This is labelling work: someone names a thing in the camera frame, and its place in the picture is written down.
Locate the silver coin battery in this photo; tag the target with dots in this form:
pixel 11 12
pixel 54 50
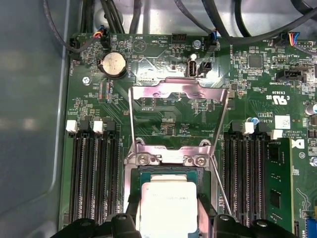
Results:
pixel 114 64

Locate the blue expansion slot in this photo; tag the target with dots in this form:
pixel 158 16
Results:
pixel 308 223

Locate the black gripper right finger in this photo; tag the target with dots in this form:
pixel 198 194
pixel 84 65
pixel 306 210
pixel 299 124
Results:
pixel 223 225

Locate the black RAM slot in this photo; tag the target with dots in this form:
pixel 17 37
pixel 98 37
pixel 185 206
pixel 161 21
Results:
pixel 230 178
pixel 100 173
pixel 76 173
pixel 258 178
pixel 244 178
pixel 113 173
pixel 88 173

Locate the CPU socket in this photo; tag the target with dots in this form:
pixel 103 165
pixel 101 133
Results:
pixel 131 178

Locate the metal socket cover frame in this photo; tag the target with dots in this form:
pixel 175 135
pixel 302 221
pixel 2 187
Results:
pixel 173 88

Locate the green RAM stick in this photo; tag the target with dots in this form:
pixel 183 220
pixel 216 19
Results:
pixel 277 178

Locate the silver topped CPU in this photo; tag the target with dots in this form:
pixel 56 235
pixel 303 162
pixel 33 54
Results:
pixel 168 205

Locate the white label sticker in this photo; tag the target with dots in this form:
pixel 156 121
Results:
pixel 282 121

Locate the green motherboard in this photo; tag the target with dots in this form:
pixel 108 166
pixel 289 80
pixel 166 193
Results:
pixel 260 81

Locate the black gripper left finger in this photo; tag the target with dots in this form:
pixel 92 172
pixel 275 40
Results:
pixel 131 223

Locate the black open PC case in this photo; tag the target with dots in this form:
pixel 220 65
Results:
pixel 29 124

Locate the silver USB port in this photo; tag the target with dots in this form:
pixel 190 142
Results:
pixel 192 68

